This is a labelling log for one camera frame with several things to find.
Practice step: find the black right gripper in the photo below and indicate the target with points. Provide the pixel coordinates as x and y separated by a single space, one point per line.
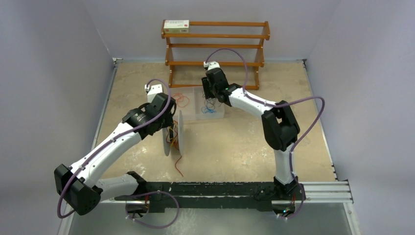
207 85

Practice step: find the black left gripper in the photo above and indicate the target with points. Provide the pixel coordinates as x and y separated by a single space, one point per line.
168 121

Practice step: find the white plastic cable spool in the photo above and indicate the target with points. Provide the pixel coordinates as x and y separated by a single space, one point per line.
178 139

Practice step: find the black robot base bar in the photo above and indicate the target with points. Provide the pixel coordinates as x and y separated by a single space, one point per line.
260 196

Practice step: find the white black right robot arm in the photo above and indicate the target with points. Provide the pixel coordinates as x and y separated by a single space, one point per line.
279 124

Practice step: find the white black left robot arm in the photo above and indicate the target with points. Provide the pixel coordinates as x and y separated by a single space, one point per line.
80 185

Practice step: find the clear plastic divided tray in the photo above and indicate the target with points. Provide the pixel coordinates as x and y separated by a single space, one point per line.
191 101

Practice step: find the orange wooden shelf rack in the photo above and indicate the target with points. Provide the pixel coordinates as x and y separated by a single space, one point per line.
236 44

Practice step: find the white cardboard box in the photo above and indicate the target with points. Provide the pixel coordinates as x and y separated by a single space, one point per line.
176 26

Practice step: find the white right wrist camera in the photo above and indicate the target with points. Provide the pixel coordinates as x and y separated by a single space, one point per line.
210 65

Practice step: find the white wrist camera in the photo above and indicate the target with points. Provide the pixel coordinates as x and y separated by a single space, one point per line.
152 91
210 65

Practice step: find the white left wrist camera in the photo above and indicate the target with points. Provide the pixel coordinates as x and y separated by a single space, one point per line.
152 91

